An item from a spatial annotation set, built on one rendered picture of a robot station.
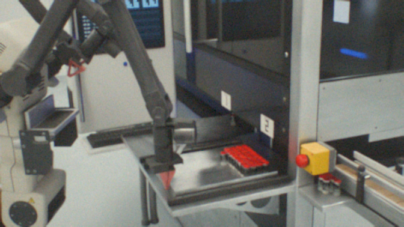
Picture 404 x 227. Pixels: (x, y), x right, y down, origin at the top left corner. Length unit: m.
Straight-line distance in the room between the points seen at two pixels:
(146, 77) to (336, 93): 0.57
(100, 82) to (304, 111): 1.10
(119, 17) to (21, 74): 0.33
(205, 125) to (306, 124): 0.69
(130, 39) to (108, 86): 0.93
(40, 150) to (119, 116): 0.72
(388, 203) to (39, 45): 1.05
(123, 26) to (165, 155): 0.39
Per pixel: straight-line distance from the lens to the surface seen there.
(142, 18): 2.24
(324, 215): 1.64
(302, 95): 1.42
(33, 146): 1.67
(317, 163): 1.41
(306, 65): 1.41
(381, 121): 1.63
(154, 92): 1.35
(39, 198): 1.77
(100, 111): 2.28
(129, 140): 1.93
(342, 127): 1.54
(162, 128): 1.38
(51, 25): 1.42
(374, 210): 1.42
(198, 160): 1.70
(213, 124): 2.06
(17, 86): 1.47
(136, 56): 1.35
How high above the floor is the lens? 1.56
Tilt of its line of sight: 18 degrees down
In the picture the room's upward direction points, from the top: 2 degrees counter-clockwise
